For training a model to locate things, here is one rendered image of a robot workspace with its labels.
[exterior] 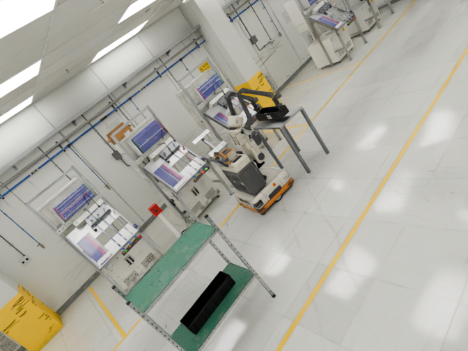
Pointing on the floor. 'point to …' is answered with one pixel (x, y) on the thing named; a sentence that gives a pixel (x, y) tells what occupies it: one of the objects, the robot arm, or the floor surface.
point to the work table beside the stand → (288, 134)
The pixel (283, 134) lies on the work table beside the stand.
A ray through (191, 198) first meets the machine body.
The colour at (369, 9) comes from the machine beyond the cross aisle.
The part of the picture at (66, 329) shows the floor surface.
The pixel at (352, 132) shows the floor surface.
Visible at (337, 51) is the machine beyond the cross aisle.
